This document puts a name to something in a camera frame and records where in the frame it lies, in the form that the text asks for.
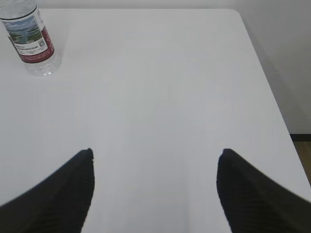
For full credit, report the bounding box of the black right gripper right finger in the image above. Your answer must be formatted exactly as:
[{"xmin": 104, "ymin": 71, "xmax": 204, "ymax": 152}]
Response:
[{"xmin": 216, "ymin": 149, "xmax": 311, "ymax": 233}]

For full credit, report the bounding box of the clear Nongfu Spring water bottle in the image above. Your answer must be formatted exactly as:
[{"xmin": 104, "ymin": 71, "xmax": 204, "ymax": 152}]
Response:
[{"xmin": 0, "ymin": 0, "xmax": 61, "ymax": 77}]

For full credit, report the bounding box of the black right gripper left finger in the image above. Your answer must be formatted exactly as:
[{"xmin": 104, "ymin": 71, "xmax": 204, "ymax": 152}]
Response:
[{"xmin": 0, "ymin": 149, "xmax": 95, "ymax": 233}]

